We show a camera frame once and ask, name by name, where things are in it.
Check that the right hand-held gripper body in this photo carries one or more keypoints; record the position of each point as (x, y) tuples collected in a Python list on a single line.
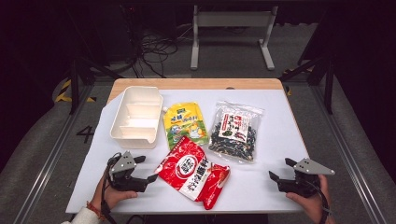
[(303, 185)]

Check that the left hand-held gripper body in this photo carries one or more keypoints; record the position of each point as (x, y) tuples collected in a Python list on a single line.
[(124, 179)]

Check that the red seasoning packet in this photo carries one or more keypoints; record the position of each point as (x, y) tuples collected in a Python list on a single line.
[(193, 174)]

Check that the white divided plastic container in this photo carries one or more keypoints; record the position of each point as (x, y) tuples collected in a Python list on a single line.
[(137, 118)]

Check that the clear bag of dried seaweed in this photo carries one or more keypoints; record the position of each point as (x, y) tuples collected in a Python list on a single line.
[(236, 133)]

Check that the yellow spouted sauce pouch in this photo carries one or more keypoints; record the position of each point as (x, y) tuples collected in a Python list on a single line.
[(185, 124)]

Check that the person's left hand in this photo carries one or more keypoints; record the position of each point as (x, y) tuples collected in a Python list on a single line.
[(110, 197)]

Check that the person's right hand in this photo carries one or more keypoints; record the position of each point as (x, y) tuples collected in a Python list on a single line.
[(316, 207)]

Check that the white table mat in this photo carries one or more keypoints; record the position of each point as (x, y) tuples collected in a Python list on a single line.
[(274, 140)]

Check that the black metal stand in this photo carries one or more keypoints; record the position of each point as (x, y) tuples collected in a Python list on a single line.
[(328, 81), (74, 84)]

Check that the yellow black hazard tape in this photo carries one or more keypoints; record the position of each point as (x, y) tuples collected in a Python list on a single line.
[(63, 90)]

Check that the aluminium floor rail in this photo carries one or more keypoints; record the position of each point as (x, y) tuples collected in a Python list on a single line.
[(46, 174), (348, 168)]

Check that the white metal stand frame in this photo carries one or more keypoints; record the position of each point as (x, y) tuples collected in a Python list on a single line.
[(232, 19)]

